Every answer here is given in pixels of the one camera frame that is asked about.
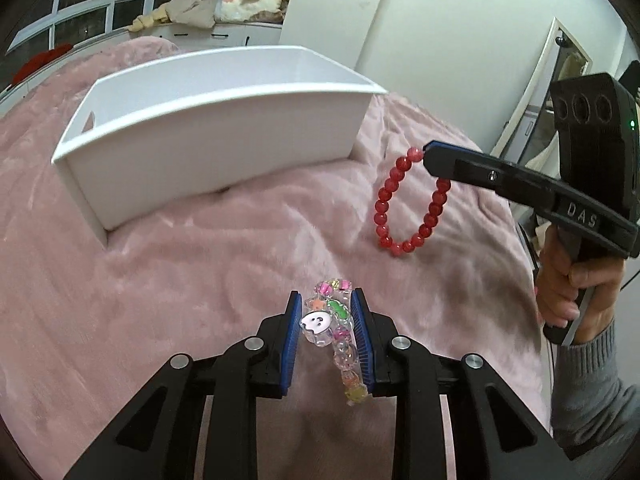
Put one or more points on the grey sweater right forearm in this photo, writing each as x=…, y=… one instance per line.
x=594, y=415

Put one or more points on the red cloth on sill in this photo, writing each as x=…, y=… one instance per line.
x=38, y=61

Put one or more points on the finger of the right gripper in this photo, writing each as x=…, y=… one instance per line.
x=515, y=183

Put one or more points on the white plastic storage bin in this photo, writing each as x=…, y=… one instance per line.
x=199, y=122

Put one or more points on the pile of beige clothes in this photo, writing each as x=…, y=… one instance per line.
x=205, y=14

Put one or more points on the pink fuzzy blanket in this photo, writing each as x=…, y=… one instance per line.
x=85, y=325

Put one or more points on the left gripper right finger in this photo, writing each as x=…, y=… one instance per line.
x=495, y=435

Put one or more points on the person's right hand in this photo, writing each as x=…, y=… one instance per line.
x=559, y=282

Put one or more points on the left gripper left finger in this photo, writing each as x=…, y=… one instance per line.
x=155, y=435

